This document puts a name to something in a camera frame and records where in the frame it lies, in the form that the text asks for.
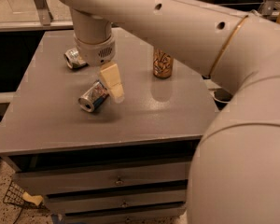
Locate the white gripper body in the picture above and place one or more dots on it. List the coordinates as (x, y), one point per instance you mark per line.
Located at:
(94, 54)

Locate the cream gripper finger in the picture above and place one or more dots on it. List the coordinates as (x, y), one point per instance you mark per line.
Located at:
(110, 77)

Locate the blue silver redbull can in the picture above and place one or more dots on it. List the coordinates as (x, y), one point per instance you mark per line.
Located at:
(93, 97)

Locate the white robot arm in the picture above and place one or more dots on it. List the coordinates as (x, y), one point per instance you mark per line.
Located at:
(234, 176)

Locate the crushed silver green can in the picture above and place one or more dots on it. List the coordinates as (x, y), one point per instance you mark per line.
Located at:
(73, 59)

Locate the orange brown drink can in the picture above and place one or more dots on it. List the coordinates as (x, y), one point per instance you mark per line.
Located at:
(162, 64)

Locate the grey drawer cabinet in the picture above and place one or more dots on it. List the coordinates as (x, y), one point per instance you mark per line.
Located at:
(123, 162)

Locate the grey metal railing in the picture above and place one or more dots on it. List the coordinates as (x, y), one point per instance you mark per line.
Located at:
(31, 17)

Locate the black wire basket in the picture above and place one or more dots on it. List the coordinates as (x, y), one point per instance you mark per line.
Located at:
(13, 196)

